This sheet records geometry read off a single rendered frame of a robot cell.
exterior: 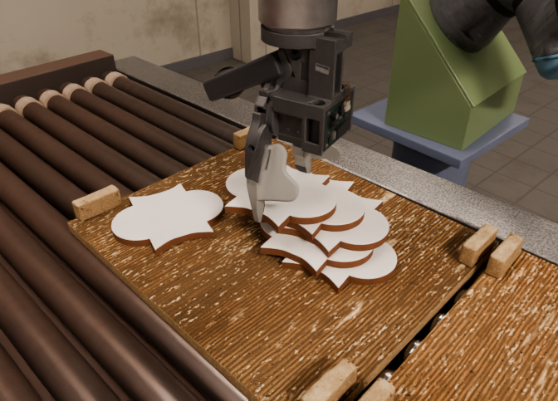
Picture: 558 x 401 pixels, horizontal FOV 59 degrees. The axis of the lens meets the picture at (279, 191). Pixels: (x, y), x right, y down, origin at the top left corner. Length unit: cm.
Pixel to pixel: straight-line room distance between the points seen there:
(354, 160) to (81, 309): 47
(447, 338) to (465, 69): 58
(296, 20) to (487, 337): 35
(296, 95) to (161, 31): 333
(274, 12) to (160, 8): 332
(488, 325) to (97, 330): 39
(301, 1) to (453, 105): 55
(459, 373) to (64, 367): 37
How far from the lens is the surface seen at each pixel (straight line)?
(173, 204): 66
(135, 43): 372
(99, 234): 65
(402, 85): 100
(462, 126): 97
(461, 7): 97
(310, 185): 60
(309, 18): 47
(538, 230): 74
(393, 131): 102
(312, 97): 50
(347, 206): 59
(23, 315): 60
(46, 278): 64
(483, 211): 74
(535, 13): 90
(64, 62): 123
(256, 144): 51
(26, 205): 78
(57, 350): 55
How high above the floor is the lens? 132
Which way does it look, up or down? 33 degrees down
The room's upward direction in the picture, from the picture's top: straight up
